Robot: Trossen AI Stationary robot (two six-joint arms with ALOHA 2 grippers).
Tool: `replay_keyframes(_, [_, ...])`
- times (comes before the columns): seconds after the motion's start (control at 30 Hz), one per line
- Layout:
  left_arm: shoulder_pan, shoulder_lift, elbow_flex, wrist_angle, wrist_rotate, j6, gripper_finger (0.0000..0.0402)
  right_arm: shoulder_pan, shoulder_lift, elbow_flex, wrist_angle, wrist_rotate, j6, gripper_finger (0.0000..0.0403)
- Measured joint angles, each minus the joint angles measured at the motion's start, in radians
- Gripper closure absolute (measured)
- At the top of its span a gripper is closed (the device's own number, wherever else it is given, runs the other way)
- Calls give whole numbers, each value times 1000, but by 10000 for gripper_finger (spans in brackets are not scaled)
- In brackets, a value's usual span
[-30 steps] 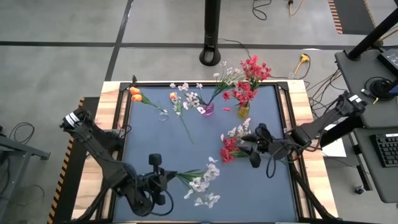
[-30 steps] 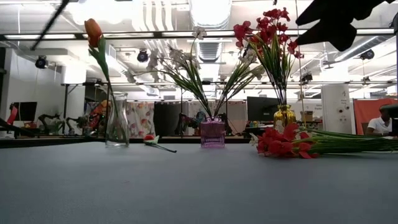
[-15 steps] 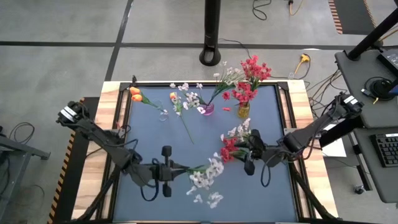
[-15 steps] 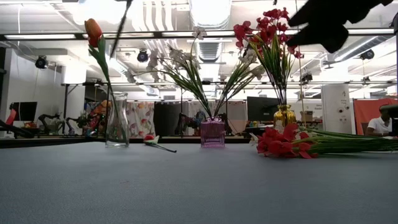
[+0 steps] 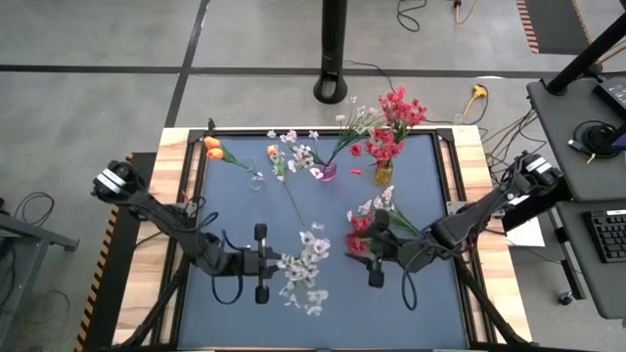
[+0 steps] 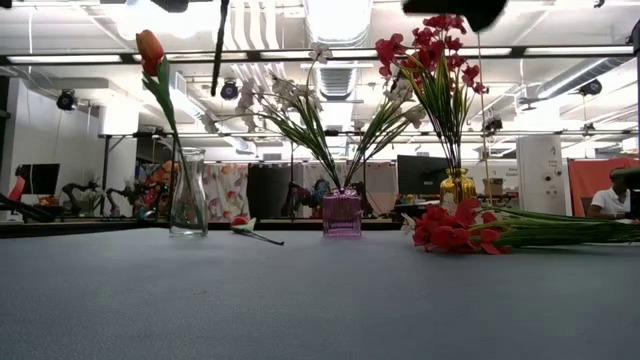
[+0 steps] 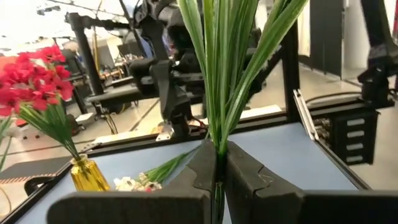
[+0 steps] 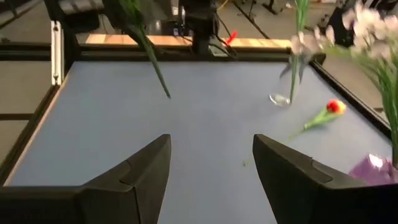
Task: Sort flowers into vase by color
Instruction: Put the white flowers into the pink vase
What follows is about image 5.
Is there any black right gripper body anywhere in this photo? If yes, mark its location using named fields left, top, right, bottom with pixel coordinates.
left=359, top=228, right=434, bottom=273

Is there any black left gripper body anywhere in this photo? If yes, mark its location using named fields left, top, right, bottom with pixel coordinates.
left=243, top=239, right=283, bottom=288

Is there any white artificial flower bunch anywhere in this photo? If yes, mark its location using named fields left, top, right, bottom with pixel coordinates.
left=345, top=184, right=425, bottom=239
left=325, top=95, right=387, bottom=167
left=276, top=221, right=333, bottom=318
left=266, top=128, right=327, bottom=177

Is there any red artificial flower bunch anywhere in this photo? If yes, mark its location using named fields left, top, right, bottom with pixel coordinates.
left=377, top=86, right=428, bottom=143
left=348, top=128, right=408, bottom=170
left=344, top=213, right=377, bottom=256

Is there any orange artificial tulip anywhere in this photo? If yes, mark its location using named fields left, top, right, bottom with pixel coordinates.
left=266, top=144, right=307, bottom=226
left=203, top=136, right=258, bottom=175
left=206, top=148, right=258, bottom=176

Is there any yellow ribbed glass vase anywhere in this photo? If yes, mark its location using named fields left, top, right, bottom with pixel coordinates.
left=374, top=160, right=395, bottom=187

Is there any clear glass vase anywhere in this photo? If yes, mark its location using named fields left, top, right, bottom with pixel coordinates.
left=247, top=156, right=268, bottom=192

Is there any pink ribbed glass vase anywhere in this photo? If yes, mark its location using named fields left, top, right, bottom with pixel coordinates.
left=316, top=161, right=338, bottom=183

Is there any white paper sheet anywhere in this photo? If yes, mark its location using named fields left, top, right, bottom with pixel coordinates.
left=507, top=216, right=547, bottom=248

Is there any black mat with hazard edge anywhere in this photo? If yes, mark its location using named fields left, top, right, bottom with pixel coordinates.
left=73, top=151, right=158, bottom=352

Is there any grey side desk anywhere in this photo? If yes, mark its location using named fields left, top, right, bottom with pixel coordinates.
left=525, top=76, right=626, bottom=322

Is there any black keyboard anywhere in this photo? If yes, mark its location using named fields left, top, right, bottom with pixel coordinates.
left=580, top=208, right=626, bottom=265

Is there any grey metal stand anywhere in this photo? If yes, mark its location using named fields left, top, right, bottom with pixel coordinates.
left=0, top=198, right=80, bottom=352

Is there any grey mat with striped edge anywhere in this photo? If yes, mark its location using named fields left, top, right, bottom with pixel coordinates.
left=515, top=0, right=596, bottom=56

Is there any black slanted pole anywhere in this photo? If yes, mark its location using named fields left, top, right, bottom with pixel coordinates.
left=544, top=12, right=626, bottom=97

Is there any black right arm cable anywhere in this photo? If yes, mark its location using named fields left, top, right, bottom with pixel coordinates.
left=399, top=270, right=421, bottom=312

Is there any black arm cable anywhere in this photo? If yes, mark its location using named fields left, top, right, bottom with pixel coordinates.
left=209, top=228, right=245, bottom=306
left=399, top=270, right=421, bottom=312

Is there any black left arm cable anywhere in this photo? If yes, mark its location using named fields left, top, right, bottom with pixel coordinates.
left=209, top=228, right=245, bottom=306

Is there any black rig frame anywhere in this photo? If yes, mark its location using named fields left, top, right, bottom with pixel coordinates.
left=114, top=127, right=539, bottom=352

